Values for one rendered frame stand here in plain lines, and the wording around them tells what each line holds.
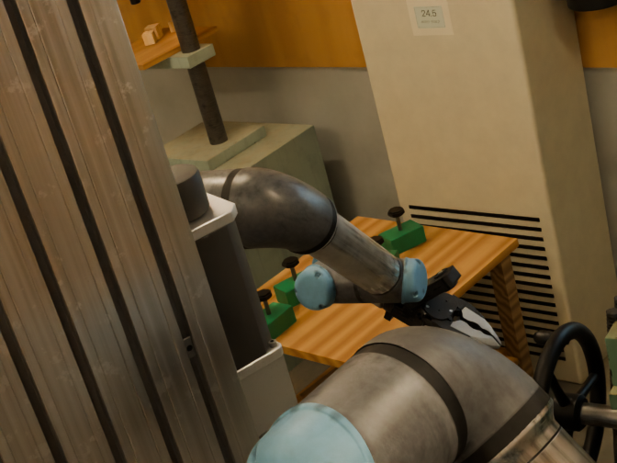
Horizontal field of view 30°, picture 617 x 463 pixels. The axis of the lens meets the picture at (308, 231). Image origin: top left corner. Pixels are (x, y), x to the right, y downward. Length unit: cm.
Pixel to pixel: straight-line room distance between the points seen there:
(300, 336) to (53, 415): 199
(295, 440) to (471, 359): 17
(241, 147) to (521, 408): 284
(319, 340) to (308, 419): 201
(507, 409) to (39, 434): 37
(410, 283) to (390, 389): 104
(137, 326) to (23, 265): 11
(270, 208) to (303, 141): 216
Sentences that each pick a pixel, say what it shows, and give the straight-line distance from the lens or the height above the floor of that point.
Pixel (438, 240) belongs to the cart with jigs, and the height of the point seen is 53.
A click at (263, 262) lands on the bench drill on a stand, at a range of 364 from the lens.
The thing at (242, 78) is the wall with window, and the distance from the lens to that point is 409.
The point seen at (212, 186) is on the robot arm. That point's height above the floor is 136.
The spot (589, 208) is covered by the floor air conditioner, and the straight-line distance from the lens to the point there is 333.
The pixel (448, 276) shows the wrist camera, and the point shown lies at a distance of 197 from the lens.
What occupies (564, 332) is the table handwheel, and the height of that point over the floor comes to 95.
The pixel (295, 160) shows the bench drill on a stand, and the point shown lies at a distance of 371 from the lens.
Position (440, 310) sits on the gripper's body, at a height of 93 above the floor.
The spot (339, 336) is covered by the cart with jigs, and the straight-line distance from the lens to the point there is 285.
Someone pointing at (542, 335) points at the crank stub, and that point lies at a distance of 194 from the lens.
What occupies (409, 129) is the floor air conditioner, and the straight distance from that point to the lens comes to 328.
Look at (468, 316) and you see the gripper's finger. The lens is 204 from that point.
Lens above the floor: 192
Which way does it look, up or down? 24 degrees down
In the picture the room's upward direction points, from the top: 16 degrees counter-clockwise
